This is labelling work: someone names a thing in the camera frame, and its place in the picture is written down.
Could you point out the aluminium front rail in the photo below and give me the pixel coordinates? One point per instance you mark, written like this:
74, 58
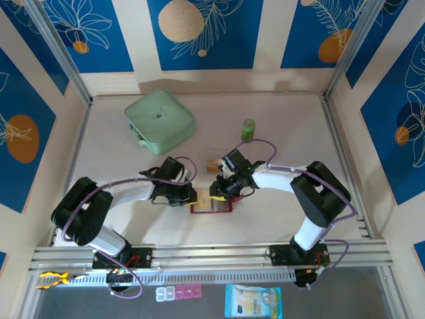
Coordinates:
216, 256

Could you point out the blue wet wipes packet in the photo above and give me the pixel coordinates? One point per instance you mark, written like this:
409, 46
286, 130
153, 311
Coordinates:
252, 300

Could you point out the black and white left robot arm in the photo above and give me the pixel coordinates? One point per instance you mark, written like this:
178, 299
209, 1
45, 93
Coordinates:
83, 219

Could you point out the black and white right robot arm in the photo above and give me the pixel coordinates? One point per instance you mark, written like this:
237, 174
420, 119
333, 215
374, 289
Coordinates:
318, 199

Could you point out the mint green zip pouch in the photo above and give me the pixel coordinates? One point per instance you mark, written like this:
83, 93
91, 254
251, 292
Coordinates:
159, 119

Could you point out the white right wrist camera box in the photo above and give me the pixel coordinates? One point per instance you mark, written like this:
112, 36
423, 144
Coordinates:
225, 171

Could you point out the white pill box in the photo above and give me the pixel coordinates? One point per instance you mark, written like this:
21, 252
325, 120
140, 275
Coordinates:
165, 294

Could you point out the pink pill box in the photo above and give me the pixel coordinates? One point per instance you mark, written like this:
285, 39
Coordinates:
188, 291

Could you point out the black connector board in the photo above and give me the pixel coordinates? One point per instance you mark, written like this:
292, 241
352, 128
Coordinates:
119, 279
305, 280

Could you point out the aluminium frame post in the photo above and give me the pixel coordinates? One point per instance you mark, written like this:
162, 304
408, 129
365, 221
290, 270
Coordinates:
352, 46
59, 53

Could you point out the aluminium table side rail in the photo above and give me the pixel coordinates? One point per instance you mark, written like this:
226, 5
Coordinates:
79, 149
333, 126

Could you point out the yellow black pliers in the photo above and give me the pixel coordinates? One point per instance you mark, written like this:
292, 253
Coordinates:
63, 277

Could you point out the small green can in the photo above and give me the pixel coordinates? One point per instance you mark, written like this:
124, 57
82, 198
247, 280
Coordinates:
248, 129

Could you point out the red leather card holder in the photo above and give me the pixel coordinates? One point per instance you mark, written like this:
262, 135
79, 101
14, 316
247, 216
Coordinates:
221, 206

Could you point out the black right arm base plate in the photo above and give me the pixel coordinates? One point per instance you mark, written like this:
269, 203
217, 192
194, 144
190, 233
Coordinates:
280, 255

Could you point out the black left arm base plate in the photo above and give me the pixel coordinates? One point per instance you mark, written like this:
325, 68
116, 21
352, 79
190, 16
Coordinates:
142, 257

